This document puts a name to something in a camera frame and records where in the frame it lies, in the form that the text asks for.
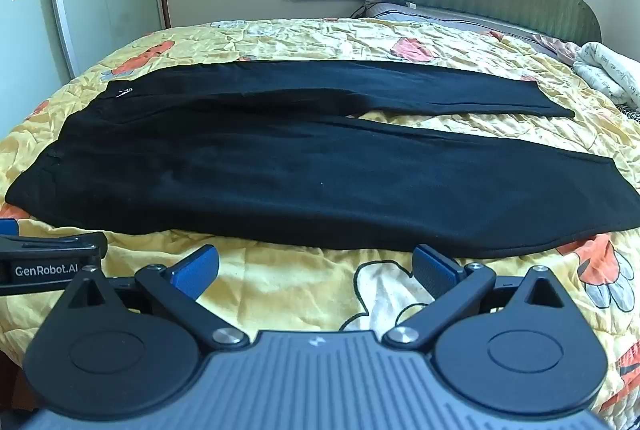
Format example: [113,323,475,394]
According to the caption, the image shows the black pants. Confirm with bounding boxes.
[6,61,639,259]

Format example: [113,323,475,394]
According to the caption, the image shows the white crumpled blanket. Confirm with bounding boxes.
[572,42,640,111]

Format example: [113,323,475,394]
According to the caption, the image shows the grey striped pillow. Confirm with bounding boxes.
[354,0,579,58]

